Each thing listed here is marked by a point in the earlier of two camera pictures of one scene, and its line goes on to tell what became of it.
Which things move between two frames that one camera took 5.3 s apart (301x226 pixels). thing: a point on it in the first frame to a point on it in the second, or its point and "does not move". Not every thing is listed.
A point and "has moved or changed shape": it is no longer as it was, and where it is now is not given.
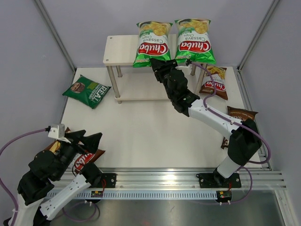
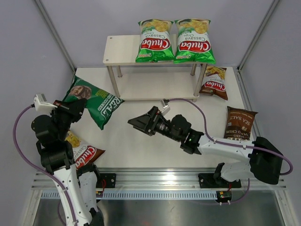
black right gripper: x=160 y=67 to x=148 y=123
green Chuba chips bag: x=194 y=42 does not move
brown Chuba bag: x=83 y=160 does not move
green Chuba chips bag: x=153 y=43 has moved or changed shape
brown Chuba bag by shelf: x=218 y=74 does not move
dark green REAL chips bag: x=86 y=92 has moved or changed shape
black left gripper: x=91 y=141 to x=75 y=108
